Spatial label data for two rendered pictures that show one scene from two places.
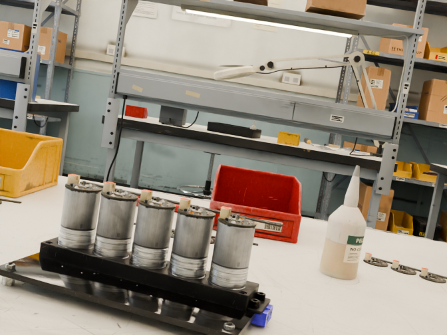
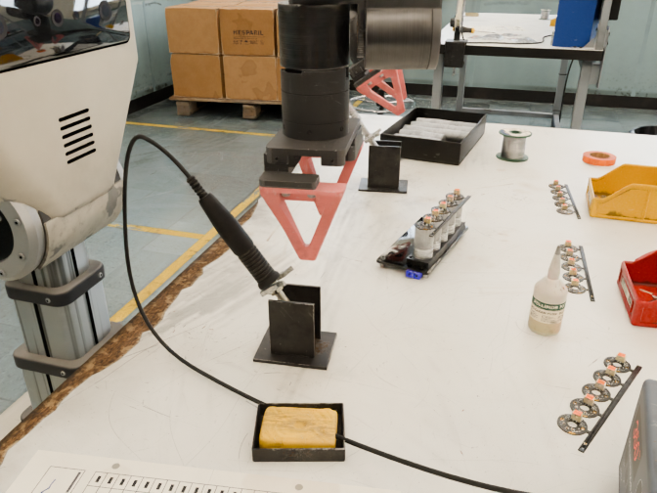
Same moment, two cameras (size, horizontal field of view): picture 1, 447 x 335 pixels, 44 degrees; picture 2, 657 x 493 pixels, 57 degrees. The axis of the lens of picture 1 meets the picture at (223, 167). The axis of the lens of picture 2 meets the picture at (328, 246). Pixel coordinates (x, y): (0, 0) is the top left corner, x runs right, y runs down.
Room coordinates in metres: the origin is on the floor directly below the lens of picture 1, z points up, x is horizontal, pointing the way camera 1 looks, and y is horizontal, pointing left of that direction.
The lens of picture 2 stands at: (0.39, -0.71, 1.12)
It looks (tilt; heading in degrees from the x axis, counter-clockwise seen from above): 26 degrees down; 103
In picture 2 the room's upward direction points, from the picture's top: straight up
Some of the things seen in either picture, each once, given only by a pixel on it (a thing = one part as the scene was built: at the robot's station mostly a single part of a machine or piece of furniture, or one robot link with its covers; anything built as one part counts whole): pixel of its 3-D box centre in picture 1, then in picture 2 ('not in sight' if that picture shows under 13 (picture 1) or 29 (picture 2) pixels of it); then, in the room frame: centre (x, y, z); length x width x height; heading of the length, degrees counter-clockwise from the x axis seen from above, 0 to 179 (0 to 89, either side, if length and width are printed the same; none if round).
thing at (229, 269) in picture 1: (231, 257); (423, 243); (0.35, -0.01, 0.79); 0.02 x 0.02 x 0.05
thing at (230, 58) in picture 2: not in sight; (262, 57); (-1.17, 3.74, 0.38); 1.20 x 0.80 x 0.73; 2
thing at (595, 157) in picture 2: not in sight; (598, 157); (0.64, 0.50, 0.76); 0.06 x 0.06 x 0.01
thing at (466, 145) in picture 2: not in sight; (435, 133); (0.32, 0.54, 0.77); 0.24 x 0.16 x 0.04; 79
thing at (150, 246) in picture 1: (151, 238); (439, 226); (0.37, 0.04, 0.79); 0.02 x 0.02 x 0.05
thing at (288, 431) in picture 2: not in sight; (299, 429); (0.28, -0.34, 0.76); 0.07 x 0.05 x 0.02; 14
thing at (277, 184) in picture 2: not in sight; (309, 203); (0.27, -0.25, 0.93); 0.07 x 0.07 x 0.09; 4
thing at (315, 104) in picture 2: not in sight; (315, 110); (0.26, -0.21, 1.00); 0.10 x 0.07 x 0.07; 94
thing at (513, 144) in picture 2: not in sight; (513, 144); (0.48, 0.49, 0.78); 0.06 x 0.06 x 0.05
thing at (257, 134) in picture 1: (234, 129); not in sight; (2.84, -0.02, 0.77); 0.24 x 0.16 x 0.04; 72
